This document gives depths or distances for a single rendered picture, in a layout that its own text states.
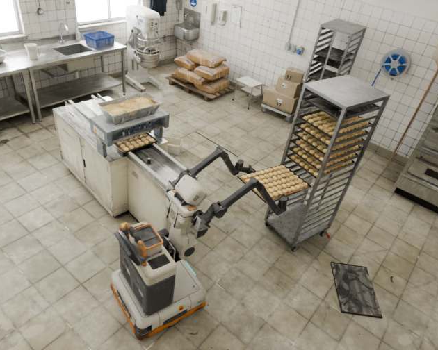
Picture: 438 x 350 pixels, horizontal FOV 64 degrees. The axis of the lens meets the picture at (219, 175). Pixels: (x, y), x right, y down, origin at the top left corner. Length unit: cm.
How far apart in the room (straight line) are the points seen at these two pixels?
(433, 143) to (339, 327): 269
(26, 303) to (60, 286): 29
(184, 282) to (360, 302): 179
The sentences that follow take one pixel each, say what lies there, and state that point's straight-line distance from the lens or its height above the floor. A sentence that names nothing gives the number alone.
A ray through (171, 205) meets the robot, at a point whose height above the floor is 111.
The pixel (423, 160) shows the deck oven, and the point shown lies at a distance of 538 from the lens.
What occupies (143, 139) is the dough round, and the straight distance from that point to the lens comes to 380.
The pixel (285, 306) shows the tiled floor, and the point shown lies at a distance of 367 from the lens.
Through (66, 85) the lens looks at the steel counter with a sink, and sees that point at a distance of 666.
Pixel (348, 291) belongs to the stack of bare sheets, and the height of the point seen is 2.
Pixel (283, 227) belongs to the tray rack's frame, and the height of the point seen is 15.
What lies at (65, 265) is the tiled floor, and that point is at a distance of 385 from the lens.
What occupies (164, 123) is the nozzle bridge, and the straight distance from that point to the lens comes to 380.
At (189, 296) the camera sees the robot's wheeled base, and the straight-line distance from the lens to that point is 321.
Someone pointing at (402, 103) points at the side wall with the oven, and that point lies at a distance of 626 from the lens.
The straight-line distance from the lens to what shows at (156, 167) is 354.
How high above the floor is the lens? 296
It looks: 37 degrees down
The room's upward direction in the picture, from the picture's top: 9 degrees clockwise
